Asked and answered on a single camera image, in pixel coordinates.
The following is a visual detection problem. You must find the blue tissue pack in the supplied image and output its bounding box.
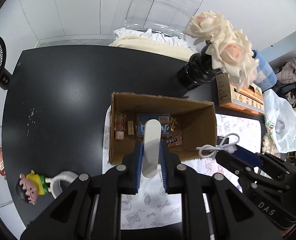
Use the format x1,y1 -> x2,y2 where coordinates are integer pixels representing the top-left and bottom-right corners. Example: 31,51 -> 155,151
136,114 -> 171,137

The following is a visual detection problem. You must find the pink rose bouquet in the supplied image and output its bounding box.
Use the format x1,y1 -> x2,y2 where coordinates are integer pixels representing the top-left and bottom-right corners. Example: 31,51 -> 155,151
183,10 -> 259,90

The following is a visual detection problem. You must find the white plastic bag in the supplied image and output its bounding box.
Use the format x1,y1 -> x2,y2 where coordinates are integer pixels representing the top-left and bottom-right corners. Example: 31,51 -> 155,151
263,89 -> 296,153

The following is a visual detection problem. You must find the white cable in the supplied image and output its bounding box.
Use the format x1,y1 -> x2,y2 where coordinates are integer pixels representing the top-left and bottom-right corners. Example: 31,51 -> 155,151
196,132 -> 241,159

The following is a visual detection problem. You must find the red patterned snack packet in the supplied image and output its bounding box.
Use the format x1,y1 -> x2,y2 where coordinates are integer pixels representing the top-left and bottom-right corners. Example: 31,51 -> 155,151
166,135 -> 183,148

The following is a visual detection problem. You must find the cartoon boy figurine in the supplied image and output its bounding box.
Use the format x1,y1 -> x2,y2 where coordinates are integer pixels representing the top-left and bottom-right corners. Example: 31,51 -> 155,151
15,170 -> 52,205

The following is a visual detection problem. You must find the bag of garlic snacks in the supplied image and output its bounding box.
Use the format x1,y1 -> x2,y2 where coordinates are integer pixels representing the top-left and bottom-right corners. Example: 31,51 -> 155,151
261,133 -> 275,154

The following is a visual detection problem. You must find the gold wrapped candy block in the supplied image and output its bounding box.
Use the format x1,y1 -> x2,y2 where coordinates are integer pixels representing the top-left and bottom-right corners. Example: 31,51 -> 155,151
127,121 -> 134,135

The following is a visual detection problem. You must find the beige nail file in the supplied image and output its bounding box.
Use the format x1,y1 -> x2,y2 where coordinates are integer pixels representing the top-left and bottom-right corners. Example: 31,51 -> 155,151
142,130 -> 161,178

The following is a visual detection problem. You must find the cream white cushion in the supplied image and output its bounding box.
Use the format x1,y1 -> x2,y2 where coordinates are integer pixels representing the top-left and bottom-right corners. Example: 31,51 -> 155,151
109,28 -> 197,62

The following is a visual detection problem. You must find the blue checkered towel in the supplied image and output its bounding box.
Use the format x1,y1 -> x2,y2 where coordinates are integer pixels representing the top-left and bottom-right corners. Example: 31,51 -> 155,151
252,50 -> 277,92

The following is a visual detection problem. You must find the white tape roll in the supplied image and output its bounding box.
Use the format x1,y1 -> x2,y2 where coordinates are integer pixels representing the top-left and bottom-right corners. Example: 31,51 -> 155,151
50,171 -> 78,199

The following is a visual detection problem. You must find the orange cling film box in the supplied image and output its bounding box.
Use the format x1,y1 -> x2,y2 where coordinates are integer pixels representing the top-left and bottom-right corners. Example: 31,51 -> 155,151
216,74 -> 264,116

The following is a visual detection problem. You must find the clear acrylic chair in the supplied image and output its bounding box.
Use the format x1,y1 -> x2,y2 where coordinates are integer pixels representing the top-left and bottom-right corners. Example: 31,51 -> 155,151
124,0 -> 203,39

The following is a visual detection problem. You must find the brown cardboard box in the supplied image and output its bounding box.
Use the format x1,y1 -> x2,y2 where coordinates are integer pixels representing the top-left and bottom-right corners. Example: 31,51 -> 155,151
108,93 -> 217,164

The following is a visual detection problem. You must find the pile of clothes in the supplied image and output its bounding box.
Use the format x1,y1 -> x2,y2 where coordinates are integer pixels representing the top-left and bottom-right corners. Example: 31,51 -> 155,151
275,57 -> 296,114

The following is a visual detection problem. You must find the black ribbed vase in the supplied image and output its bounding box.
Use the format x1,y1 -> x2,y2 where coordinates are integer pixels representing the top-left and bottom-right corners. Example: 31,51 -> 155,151
177,44 -> 222,90

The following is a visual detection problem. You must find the small amber bottle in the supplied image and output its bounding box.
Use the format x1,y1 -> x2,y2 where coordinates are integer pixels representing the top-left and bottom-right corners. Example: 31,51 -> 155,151
114,113 -> 126,140

